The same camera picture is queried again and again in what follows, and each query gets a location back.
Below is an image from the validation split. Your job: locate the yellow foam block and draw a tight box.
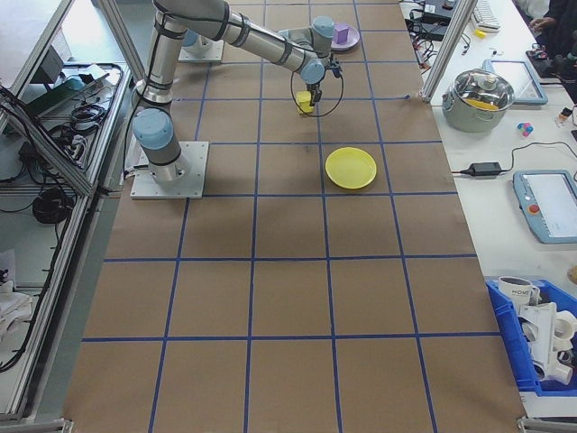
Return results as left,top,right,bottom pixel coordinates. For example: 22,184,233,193
296,89,316,115

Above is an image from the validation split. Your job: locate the purple round plate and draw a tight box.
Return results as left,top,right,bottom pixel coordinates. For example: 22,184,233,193
330,24,362,51

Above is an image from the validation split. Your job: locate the yellow round plate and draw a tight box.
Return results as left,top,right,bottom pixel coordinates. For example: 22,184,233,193
325,146,378,191

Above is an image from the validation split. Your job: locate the black electronics box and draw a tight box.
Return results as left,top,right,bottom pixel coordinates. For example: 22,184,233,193
408,20,448,40
421,0,456,23

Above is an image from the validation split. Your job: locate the stainless steel pot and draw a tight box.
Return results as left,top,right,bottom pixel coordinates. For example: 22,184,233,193
441,67,516,134

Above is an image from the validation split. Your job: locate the glass pot lid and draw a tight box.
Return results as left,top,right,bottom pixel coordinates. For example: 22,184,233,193
453,68,516,114

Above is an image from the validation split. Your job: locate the black power adapter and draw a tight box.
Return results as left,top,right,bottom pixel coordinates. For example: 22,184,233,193
468,161,503,177

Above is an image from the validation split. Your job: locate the white keyboard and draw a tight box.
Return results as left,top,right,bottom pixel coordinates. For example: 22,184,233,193
470,0,502,33

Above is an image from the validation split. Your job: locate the blue-grey teach pendant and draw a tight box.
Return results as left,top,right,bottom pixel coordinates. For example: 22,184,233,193
512,169,577,245
481,58,549,106

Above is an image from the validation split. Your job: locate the person in dark clothing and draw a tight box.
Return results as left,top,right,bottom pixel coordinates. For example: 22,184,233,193
529,0,577,87

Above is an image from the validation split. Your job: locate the white printed mug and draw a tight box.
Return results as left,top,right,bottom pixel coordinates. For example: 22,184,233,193
497,275,541,309

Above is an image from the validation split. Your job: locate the blue plastic bin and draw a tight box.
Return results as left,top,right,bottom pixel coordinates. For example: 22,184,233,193
485,278,577,397

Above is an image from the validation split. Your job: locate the white pipe fitting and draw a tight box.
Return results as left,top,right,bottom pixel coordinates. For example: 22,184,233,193
534,358,577,392
517,300,577,366

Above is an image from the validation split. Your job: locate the white cloth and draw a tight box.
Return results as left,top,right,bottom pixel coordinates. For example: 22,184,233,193
0,250,35,348

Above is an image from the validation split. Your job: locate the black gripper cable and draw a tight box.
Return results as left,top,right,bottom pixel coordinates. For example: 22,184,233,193
289,53,347,119

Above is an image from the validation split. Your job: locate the white square base plate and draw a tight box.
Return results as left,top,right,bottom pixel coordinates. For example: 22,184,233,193
129,141,211,200
178,40,225,63

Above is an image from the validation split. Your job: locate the coloured wire bundle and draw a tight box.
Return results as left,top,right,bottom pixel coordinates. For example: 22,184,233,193
412,35,441,69

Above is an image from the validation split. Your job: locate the aluminum frame post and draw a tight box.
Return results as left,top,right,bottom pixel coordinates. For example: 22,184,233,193
96,0,141,85
421,0,479,105

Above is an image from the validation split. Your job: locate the black adapter cable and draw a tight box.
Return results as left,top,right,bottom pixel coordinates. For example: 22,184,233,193
452,141,577,176

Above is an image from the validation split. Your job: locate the black cable coil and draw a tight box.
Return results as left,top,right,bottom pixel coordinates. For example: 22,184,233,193
32,188,74,226

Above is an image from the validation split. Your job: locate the aluminum table corner bracket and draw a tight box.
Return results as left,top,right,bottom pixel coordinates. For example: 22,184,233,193
38,417,73,433
516,415,577,433

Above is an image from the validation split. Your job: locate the V-shaped metal bar frame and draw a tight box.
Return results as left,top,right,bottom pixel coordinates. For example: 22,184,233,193
0,0,136,423

